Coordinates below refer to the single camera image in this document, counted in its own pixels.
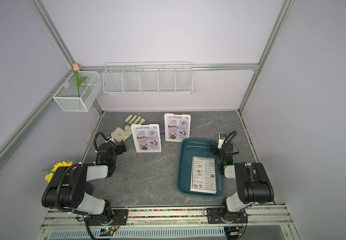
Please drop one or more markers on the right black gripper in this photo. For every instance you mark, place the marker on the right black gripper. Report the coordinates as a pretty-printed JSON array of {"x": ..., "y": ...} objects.
[{"x": 214, "y": 149}]

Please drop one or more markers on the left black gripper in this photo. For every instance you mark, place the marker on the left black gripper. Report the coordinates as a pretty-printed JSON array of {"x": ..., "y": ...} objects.
[{"x": 120, "y": 150}]

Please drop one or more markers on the teal plastic tray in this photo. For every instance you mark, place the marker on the teal plastic tray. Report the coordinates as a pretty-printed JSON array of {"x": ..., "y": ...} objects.
[{"x": 190, "y": 148}]

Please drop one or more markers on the yellow header menu sheet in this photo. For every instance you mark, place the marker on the yellow header menu sheet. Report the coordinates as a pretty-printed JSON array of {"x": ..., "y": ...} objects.
[{"x": 203, "y": 176}]

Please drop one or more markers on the white menu holder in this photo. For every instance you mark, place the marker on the white menu holder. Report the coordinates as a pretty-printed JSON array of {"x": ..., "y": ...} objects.
[
  {"x": 166, "y": 128},
  {"x": 146, "y": 138}
]

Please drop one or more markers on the red special menu sheet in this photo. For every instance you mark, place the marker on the red special menu sheet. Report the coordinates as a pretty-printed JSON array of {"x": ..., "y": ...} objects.
[{"x": 146, "y": 138}]

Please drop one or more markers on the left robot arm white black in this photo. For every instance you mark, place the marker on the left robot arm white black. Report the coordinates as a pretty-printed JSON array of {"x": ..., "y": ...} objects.
[{"x": 68, "y": 189}]

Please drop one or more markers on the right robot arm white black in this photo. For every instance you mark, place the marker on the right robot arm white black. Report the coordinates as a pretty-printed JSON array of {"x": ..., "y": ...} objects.
[{"x": 253, "y": 186}]

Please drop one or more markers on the special menu in rear holder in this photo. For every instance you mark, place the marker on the special menu in rear holder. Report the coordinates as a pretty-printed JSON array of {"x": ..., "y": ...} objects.
[{"x": 178, "y": 127}]

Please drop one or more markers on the purple pink spoon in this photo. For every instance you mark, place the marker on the purple pink spoon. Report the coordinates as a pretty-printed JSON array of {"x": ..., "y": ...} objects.
[{"x": 162, "y": 129}]

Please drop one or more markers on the yellow sunflower bouquet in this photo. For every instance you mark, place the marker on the yellow sunflower bouquet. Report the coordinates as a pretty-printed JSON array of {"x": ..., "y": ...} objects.
[{"x": 50, "y": 173}]

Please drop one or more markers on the pink artificial tulip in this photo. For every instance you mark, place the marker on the pink artificial tulip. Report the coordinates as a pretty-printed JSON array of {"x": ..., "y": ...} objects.
[{"x": 79, "y": 81}]

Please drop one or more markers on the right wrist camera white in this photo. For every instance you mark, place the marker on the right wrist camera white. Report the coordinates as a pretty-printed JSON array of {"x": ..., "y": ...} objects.
[{"x": 221, "y": 140}]

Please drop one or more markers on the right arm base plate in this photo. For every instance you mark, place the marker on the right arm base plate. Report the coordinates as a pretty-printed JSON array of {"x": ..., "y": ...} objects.
[{"x": 215, "y": 215}]

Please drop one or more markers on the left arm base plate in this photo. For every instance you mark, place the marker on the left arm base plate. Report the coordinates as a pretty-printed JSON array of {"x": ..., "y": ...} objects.
[{"x": 118, "y": 217}]

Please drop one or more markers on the white mesh wall basket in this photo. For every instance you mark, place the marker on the white mesh wall basket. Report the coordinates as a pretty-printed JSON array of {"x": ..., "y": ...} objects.
[{"x": 67, "y": 95}]

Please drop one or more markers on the white wire wall rack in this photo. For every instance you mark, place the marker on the white wire wall rack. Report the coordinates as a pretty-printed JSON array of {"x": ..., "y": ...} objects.
[{"x": 148, "y": 78}]

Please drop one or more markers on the aluminium front rail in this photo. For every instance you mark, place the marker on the aluminium front rail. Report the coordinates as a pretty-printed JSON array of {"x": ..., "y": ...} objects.
[{"x": 268, "y": 222}]

